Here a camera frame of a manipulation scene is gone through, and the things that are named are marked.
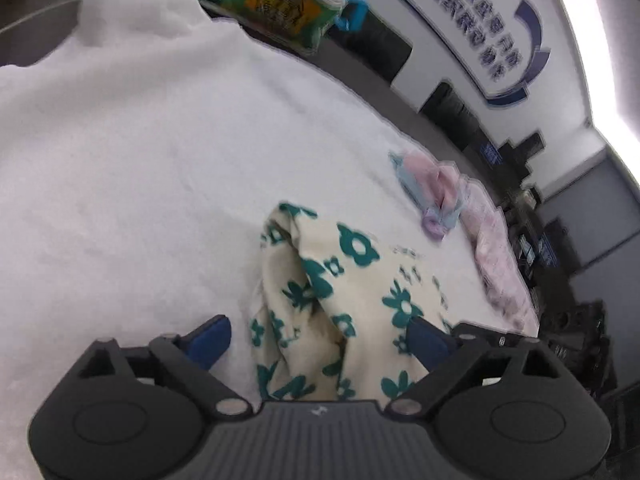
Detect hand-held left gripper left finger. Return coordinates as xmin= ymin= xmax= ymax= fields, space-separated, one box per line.
xmin=74 ymin=314 xmax=253 ymax=418

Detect pastel pink blue folded garment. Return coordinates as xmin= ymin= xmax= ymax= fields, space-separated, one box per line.
xmin=388 ymin=149 xmax=469 ymax=242

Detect pale pink printed cloth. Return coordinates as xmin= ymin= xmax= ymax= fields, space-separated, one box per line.
xmin=439 ymin=160 xmax=542 ymax=334

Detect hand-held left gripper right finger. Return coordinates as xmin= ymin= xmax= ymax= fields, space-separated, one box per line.
xmin=387 ymin=315 xmax=567 ymax=418

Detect green zip storage bag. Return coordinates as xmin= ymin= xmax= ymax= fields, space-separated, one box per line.
xmin=191 ymin=0 xmax=347 ymax=57

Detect cream green floral garment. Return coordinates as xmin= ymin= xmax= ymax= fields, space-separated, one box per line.
xmin=247 ymin=201 xmax=459 ymax=404

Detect white fleece blanket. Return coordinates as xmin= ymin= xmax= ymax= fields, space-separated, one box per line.
xmin=0 ymin=0 xmax=542 ymax=463

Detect white cables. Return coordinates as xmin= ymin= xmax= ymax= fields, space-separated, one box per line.
xmin=0 ymin=0 xmax=84 ymax=37

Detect black chair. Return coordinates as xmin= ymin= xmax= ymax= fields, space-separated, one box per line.
xmin=419 ymin=79 xmax=489 ymax=149
xmin=324 ymin=19 xmax=414 ymax=84

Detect blue white wall sign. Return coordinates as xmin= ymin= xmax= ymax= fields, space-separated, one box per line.
xmin=359 ymin=0 xmax=554 ymax=108

